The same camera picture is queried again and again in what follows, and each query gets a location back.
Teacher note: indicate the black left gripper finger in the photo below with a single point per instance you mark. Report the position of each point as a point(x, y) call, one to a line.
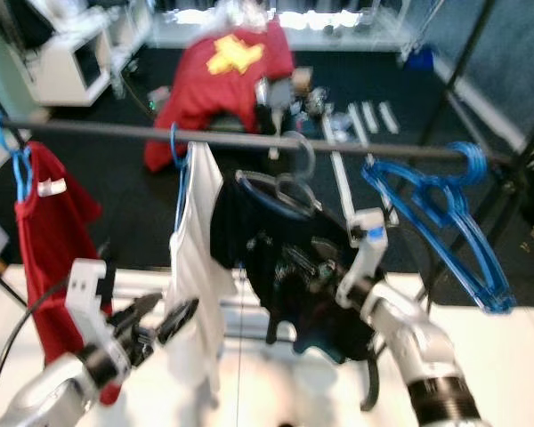
point(178, 322)
point(141, 310)

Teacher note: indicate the black printed t-shirt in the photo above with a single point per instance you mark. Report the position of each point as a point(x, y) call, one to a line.
point(267, 231)

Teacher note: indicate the grey clothes hanger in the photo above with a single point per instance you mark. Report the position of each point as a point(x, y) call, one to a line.
point(312, 158)

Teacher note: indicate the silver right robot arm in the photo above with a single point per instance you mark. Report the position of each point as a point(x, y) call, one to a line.
point(409, 342)

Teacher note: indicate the blue plastic hanger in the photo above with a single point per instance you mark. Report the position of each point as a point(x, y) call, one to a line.
point(494, 289)
point(22, 173)
point(467, 163)
point(174, 151)

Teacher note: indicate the white shirt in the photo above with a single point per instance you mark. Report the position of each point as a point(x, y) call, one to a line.
point(196, 258)

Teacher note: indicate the red t-shirt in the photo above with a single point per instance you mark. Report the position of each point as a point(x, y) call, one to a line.
point(53, 240)

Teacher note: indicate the white strip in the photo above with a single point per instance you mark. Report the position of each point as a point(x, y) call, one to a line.
point(370, 117)
point(389, 117)

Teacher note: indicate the black metal clothes rack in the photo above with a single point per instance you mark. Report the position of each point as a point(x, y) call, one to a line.
point(116, 131)

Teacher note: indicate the red shirt yellow print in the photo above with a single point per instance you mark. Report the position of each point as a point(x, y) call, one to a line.
point(222, 89)

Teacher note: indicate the small blue box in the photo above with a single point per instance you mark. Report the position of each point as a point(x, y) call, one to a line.
point(419, 59)

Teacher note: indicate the white cabinet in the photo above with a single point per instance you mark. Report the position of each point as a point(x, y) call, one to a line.
point(67, 71)

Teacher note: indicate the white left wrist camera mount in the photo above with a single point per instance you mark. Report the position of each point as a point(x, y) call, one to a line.
point(84, 294)

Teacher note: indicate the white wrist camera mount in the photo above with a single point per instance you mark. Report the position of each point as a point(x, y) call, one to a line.
point(367, 240)
point(84, 294)

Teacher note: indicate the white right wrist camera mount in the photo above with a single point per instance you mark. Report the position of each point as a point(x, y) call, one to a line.
point(367, 240)

